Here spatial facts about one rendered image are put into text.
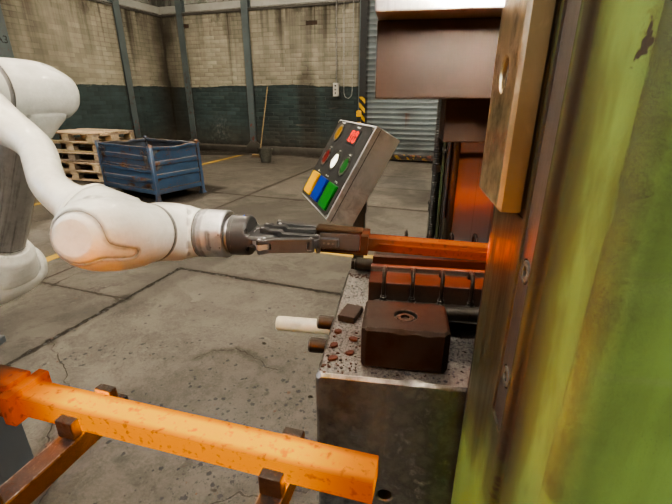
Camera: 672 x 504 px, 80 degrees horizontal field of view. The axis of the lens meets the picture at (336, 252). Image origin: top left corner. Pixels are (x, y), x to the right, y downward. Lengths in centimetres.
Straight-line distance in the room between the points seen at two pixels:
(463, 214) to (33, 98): 99
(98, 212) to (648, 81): 58
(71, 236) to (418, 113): 815
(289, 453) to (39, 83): 102
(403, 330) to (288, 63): 905
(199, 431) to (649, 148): 38
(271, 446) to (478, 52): 51
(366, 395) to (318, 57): 881
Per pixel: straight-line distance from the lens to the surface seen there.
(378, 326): 56
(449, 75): 60
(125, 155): 594
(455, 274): 71
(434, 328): 57
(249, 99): 990
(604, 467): 30
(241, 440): 40
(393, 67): 60
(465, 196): 89
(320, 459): 38
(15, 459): 175
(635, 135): 23
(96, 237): 62
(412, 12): 56
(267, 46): 972
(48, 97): 121
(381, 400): 60
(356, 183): 110
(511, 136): 35
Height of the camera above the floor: 127
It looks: 21 degrees down
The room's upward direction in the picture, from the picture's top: straight up
